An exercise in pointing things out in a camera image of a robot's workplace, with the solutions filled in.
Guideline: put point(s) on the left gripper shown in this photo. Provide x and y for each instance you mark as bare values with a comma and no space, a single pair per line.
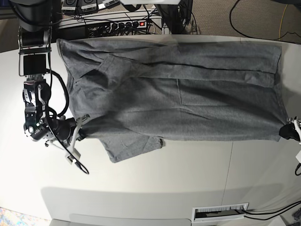
291,130

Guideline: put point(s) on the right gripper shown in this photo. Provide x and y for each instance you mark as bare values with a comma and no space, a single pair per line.
68,131

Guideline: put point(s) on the white table leg post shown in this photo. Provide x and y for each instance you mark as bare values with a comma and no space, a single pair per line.
164,21

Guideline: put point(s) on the grey T-shirt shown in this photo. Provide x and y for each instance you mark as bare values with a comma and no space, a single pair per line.
139,94

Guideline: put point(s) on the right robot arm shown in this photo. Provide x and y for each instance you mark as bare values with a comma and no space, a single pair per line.
34,39

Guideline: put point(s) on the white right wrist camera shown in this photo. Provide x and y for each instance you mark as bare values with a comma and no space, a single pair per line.
72,158

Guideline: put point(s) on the black power strip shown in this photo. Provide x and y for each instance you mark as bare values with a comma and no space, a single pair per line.
129,26

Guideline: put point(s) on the white cable grommet tray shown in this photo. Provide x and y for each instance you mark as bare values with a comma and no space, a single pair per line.
218,213

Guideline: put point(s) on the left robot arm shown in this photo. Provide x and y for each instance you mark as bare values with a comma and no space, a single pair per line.
298,158

